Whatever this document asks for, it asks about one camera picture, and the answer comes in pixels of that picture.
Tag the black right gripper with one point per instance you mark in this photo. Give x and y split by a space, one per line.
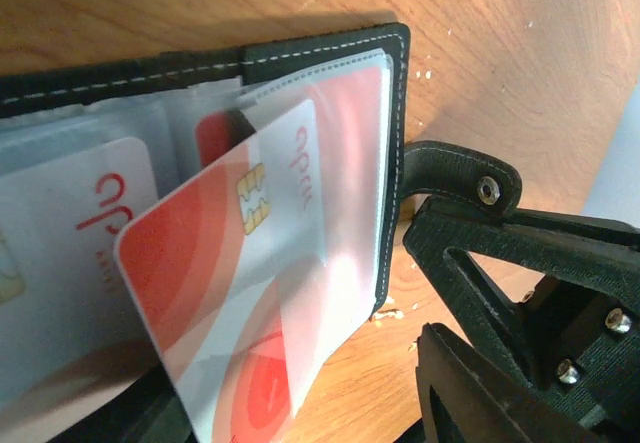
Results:
576 347

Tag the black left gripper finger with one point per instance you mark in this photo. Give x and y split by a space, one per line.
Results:
465 398

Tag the red white card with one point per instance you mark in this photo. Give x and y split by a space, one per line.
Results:
345 188
227 272
71 337

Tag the black card holder wallet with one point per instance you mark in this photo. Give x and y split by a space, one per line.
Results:
161 101

